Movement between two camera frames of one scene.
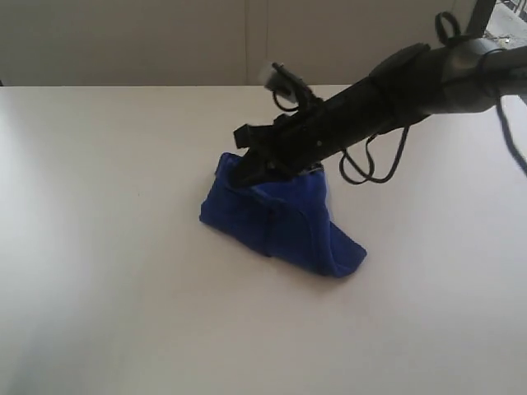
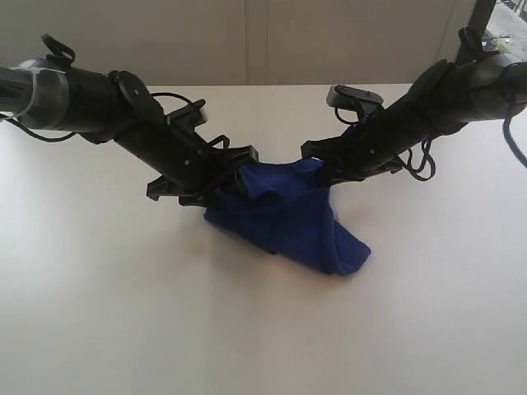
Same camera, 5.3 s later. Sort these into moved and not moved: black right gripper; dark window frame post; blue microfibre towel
Moved: black right gripper
Not moved: blue microfibre towel; dark window frame post
